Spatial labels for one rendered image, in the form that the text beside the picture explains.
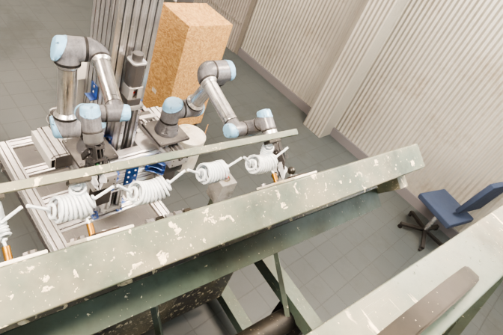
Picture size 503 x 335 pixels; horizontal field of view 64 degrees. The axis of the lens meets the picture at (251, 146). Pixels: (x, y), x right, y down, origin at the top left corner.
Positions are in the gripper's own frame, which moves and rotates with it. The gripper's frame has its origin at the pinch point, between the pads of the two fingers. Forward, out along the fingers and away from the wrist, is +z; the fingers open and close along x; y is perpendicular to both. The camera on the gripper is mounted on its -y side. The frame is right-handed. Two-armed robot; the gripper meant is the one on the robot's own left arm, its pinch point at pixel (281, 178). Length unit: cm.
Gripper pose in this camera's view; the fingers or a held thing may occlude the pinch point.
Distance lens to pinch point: 199.0
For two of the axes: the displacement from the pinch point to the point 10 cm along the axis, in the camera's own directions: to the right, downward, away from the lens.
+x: -8.1, 2.9, 5.1
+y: 5.2, -0.6, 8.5
